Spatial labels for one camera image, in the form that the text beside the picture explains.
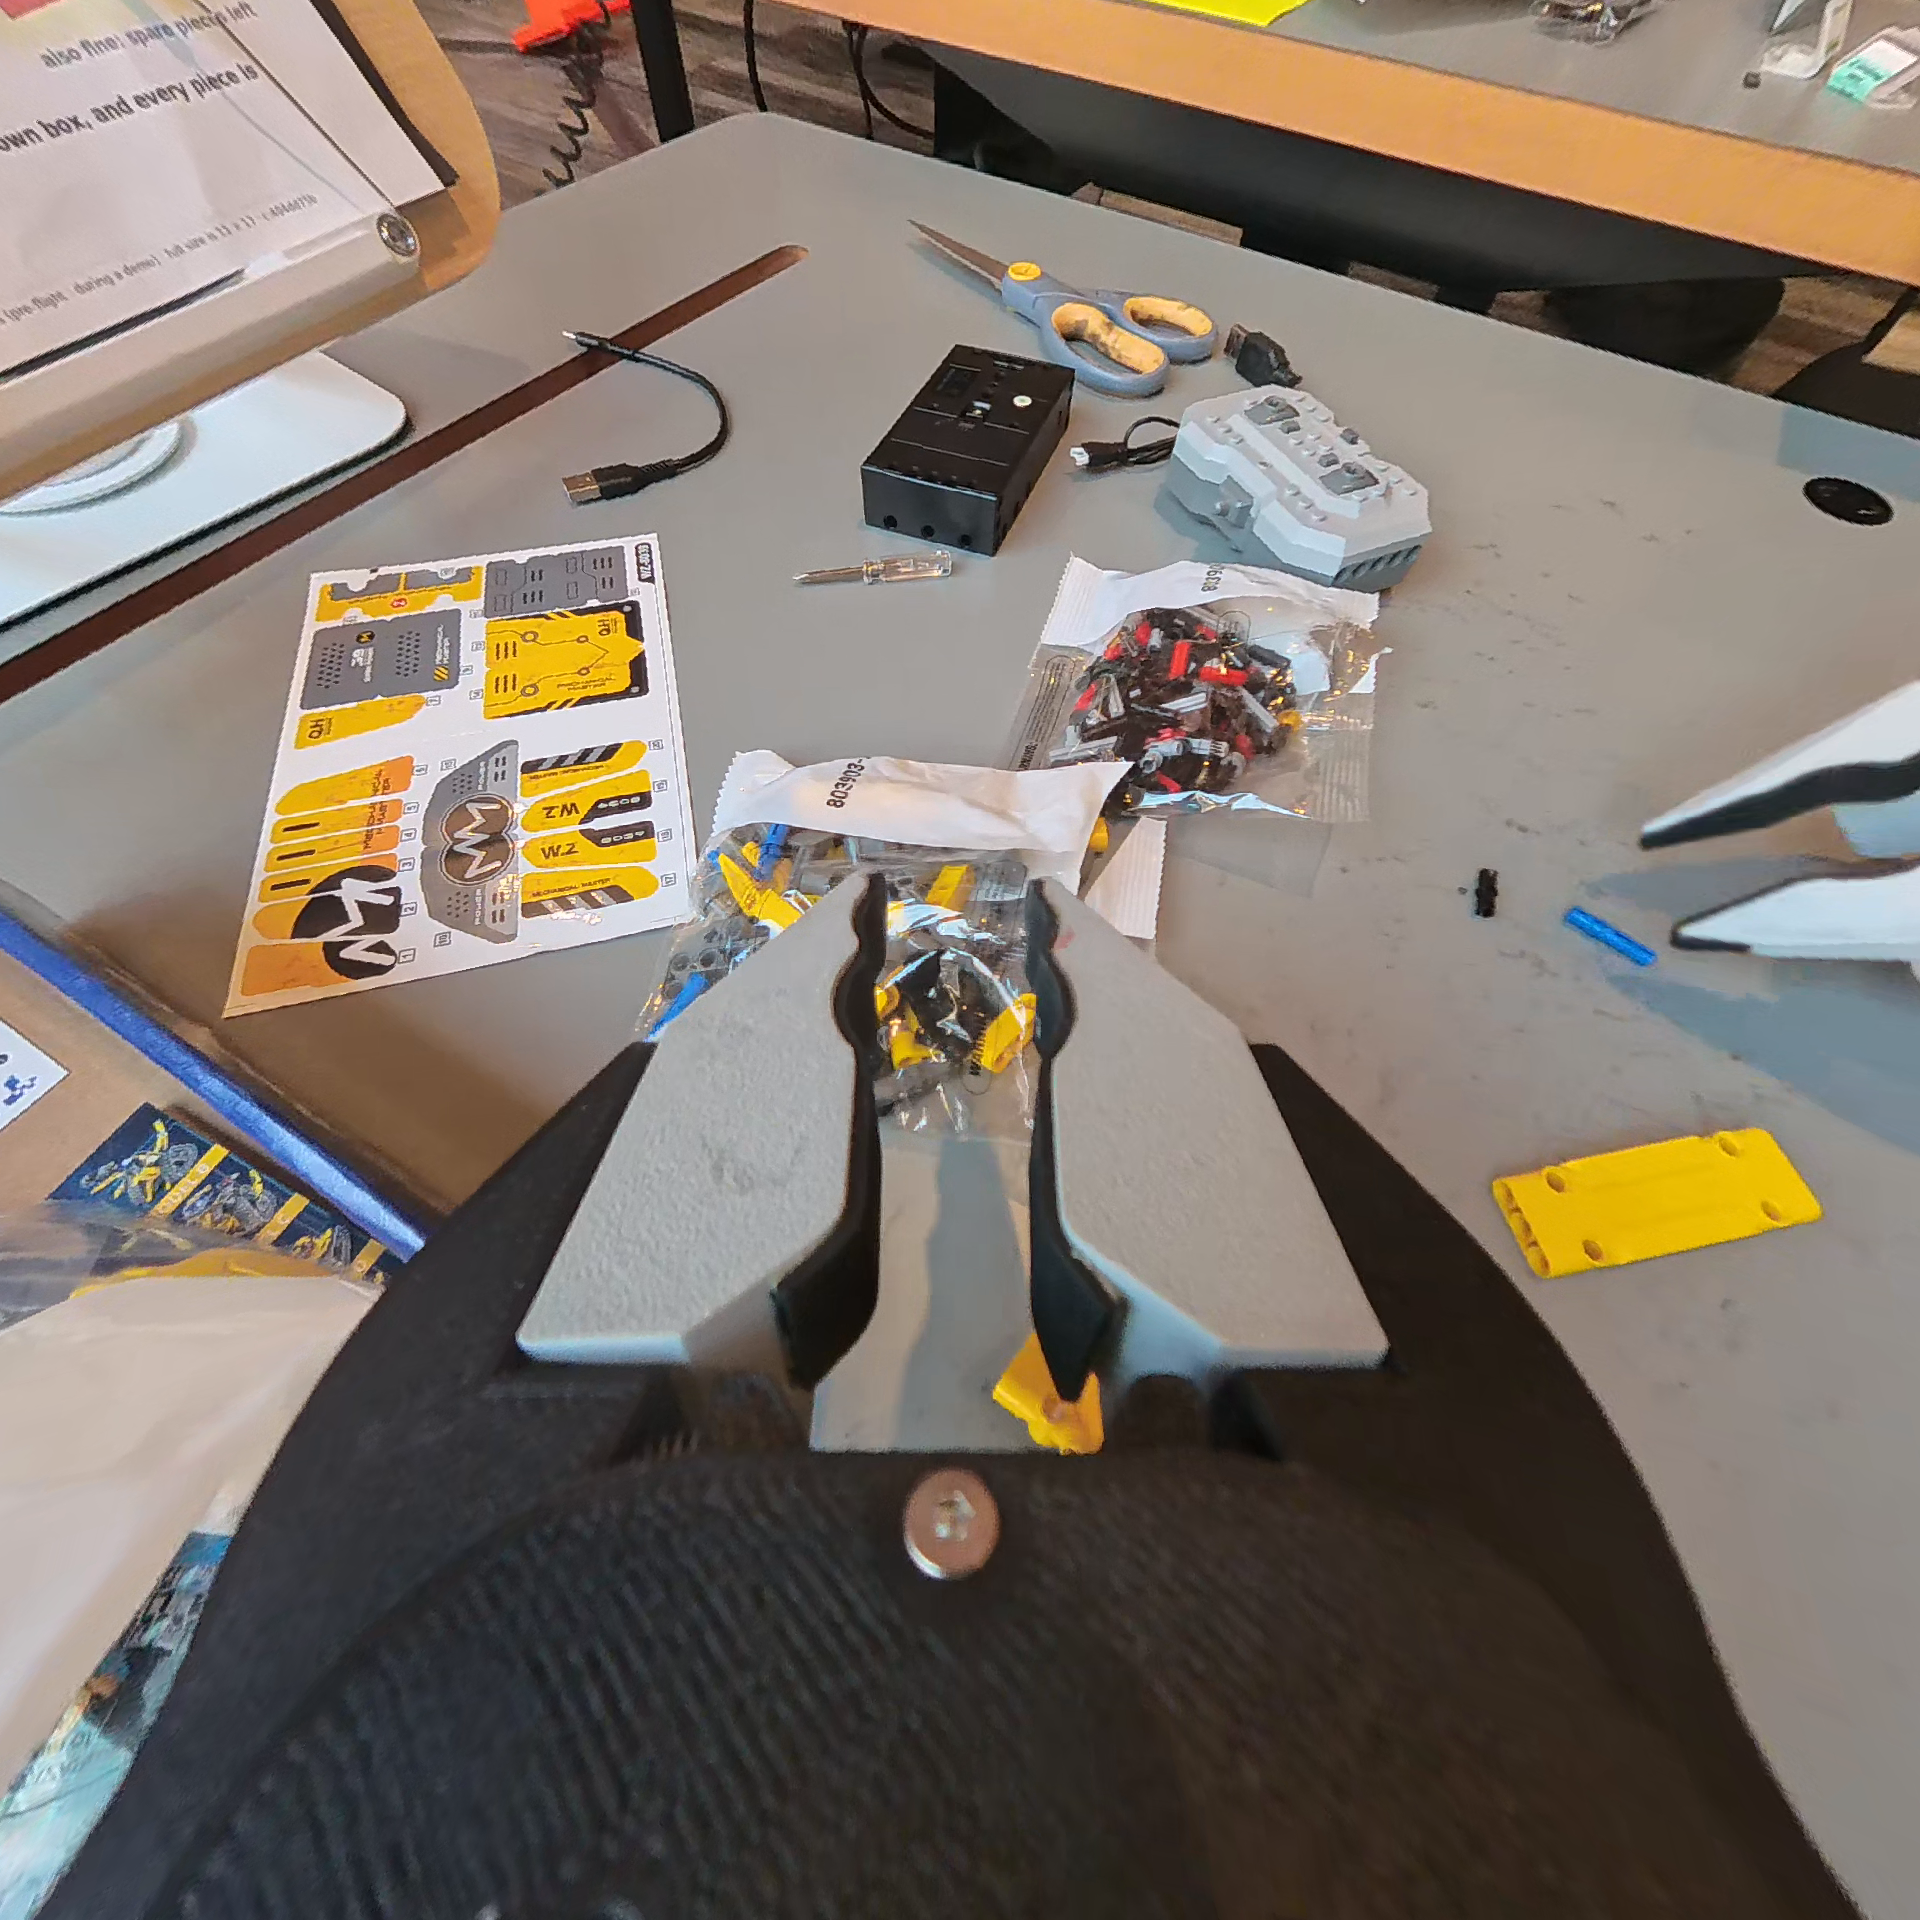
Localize yellow grey sticker sheet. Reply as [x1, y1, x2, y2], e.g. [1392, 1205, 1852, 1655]
[223, 535, 701, 1022]

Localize black battery box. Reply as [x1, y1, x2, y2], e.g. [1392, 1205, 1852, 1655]
[859, 344, 1080, 560]

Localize black USB cable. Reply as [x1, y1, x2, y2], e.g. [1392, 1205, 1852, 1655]
[562, 329, 733, 510]
[1072, 321, 1306, 474]

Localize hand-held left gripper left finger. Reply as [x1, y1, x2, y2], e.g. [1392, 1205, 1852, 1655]
[517, 871, 890, 1391]

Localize wooden display board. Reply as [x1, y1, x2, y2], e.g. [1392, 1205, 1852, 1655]
[0, 0, 506, 495]

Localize bag of black red pins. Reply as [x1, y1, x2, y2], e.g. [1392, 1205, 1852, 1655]
[1009, 556, 1384, 824]

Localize bag of yellow bricks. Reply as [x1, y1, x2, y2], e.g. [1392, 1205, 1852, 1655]
[637, 749, 1170, 1120]

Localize yellow grey brick assembly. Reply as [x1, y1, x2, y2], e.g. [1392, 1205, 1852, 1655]
[991, 1328, 1109, 1460]

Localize blue robot kit box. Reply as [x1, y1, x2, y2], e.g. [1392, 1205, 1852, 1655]
[0, 885, 441, 1800]

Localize printed instruction sheet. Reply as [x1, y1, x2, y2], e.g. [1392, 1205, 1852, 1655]
[0, 0, 452, 377]

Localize grey desk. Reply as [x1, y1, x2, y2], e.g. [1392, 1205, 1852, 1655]
[0, 111, 1920, 1920]

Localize yellow panel brick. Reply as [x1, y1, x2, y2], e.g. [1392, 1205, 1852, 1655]
[1490, 1126, 1824, 1280]

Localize grey hub brick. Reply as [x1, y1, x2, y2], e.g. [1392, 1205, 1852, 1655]
[1154, 386, 1433, 590]

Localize heap of clear part bags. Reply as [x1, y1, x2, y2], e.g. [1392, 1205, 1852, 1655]
[0, 1246, 380, 1786]

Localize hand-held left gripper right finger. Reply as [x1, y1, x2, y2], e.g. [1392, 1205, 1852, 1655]
[1025, 878, 1392, 1407]

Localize grey yellow scissors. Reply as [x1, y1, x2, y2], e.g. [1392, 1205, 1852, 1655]
[908, 220, 1220, 400]

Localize silver stand base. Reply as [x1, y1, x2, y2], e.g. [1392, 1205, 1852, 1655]
[0, 352, 417, 633]

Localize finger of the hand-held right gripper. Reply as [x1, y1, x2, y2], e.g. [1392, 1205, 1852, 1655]
[1668, 855, 1920, 961]
[1639, 687, 1920, 858]

